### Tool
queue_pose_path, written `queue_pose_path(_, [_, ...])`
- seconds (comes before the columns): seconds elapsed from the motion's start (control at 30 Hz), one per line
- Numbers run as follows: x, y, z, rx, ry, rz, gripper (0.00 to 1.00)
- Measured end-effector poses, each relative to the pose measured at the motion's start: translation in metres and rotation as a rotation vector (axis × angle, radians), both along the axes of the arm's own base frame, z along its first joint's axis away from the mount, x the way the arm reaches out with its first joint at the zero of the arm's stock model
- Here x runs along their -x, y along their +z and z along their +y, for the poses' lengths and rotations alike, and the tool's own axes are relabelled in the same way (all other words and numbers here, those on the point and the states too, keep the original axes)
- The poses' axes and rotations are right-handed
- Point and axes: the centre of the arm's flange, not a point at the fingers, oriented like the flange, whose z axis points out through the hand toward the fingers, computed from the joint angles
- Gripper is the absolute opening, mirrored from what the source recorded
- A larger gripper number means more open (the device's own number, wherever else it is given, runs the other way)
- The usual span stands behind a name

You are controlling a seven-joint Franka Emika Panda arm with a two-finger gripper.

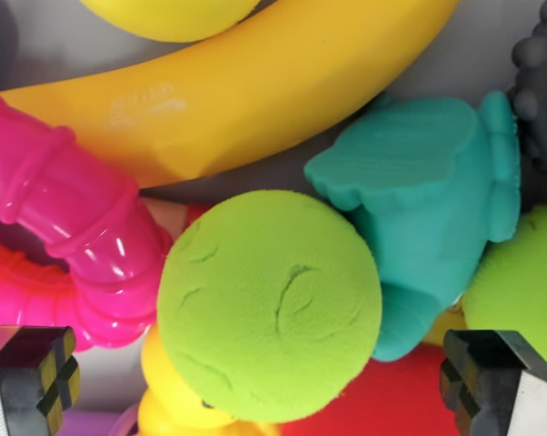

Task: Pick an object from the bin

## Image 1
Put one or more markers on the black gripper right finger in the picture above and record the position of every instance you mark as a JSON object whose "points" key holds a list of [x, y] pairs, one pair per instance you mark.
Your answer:
{"points": [[487, 386]]}

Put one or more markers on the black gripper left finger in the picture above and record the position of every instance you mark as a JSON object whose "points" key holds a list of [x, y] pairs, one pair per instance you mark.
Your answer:
{"points": [[23, 381]]}

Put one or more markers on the grey plastic bin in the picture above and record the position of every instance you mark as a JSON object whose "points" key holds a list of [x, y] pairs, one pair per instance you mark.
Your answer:
{"points": [[42, 41]]}

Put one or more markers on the purple stacking cup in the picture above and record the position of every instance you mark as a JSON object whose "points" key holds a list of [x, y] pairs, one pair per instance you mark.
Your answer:
{"points": [[92, 422]]}

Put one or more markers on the red soft cube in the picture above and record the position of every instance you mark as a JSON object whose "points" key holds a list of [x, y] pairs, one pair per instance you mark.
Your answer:
{"points": [[382, 399]]}

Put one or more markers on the lime green foam ball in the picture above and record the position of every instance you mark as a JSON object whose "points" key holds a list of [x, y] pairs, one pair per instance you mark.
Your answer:
{"points": [[269, 309], [519, 281]]}

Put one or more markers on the yellow rubber duck toy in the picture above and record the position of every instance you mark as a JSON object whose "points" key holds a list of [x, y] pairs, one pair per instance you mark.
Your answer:
{"points": [[164, 404]]}

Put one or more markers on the teal rubber figure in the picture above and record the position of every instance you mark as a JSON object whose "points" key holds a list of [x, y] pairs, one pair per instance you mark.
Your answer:
{"points": [[414, 191]]}

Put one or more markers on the grey spiky ball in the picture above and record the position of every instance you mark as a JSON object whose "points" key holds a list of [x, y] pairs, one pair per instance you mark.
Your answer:
{"points": [[541, 91]]}

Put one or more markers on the yellow toy banana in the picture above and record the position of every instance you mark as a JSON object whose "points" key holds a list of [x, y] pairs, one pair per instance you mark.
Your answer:
{"points": [[264, 95]]}

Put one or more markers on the yellow ball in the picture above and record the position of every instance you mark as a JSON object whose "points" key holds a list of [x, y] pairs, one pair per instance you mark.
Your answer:
{"points": [[173, 18]]}

